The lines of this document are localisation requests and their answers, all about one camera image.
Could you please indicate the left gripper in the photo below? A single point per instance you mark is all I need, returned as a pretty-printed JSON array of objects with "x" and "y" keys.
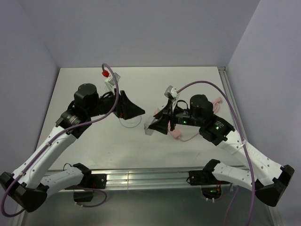
[{"x": 126, "y": 109}]

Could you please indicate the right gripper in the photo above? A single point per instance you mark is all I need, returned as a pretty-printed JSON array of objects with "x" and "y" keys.
[{"x": 161, "y": 125}]

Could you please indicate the pink power strip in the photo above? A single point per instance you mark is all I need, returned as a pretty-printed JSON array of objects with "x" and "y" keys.
[{"x": 176, "y": 134}]

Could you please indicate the white charger plug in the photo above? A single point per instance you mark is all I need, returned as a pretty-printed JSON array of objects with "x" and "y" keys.
[{"x": 146, "y": 125}]

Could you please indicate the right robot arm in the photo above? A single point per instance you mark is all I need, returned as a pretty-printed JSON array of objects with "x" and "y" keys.
[{"x": 267, "y": 178}]

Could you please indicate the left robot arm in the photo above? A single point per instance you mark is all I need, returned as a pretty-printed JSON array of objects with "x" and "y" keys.
[{"x": 28, "y": 185}]

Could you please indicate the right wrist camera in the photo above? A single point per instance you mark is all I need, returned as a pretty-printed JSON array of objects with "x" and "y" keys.
[{"x": 172, "y": 95}]

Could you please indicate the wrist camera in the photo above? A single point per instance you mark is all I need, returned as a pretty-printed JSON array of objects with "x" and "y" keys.
[
  {"x": 172, "y": 95},
  {"x": 109, "y": 81}
]

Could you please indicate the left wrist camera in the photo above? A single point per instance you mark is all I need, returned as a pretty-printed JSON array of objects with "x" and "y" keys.
[{"x": 109, "y": 81}]

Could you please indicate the aluminium frame rail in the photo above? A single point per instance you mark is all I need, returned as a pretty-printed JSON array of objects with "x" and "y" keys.
[{"x": 119, "y": 148}]

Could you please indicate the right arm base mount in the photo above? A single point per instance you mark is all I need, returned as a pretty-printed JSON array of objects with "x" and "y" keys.
[{"x": 211, "y": 187}]

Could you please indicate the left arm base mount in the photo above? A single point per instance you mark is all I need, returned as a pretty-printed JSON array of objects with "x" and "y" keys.
[{"x": 93, "y": 188}]

